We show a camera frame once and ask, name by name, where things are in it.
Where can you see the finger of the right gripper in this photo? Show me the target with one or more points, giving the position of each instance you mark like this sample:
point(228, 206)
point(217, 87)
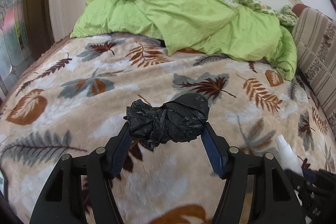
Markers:
point(302, 183)
point(320, 176)

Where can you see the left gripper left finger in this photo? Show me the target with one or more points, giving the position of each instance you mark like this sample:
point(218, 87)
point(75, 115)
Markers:
point(61, 199)

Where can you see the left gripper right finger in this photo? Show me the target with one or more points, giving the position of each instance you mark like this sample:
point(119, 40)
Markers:
point(273, 198)

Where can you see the black plastic bag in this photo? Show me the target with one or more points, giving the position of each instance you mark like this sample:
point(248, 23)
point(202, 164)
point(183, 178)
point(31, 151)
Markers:
point(180, 120)

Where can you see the leaf pattern fleece blanket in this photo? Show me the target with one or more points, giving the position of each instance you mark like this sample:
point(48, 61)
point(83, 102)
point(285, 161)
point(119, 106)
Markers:
point(76, 100)

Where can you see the striped floral cushion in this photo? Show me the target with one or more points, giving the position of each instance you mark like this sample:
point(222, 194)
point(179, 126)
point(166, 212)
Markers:
point(314, 36)

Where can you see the stained glass door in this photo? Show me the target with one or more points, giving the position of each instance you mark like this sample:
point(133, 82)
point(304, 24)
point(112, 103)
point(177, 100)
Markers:
point(14, 48)

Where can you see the green duvet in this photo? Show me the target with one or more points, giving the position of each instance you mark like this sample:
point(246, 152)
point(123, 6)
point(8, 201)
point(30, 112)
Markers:
point(245, 30)

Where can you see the brown sofa bed frame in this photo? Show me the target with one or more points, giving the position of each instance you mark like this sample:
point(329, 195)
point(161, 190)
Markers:
point(298, 9)

